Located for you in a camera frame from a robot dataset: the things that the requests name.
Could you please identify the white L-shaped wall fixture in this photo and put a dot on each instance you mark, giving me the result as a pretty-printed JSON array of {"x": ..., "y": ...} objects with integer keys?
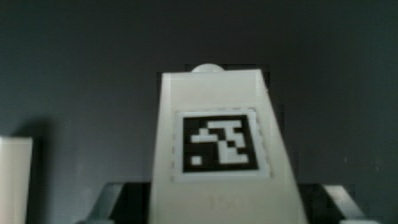
[{"x": 14, "y": 177}]

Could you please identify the white stool leg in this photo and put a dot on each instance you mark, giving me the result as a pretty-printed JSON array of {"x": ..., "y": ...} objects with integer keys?
[{"x": 222, "y": 177}]

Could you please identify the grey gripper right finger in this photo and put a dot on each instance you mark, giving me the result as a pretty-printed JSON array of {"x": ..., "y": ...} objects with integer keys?
[{"x": 346, "y": 206}]

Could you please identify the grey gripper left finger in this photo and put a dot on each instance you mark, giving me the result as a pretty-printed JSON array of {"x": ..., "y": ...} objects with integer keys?
[{"x": 99, "y": 213}]

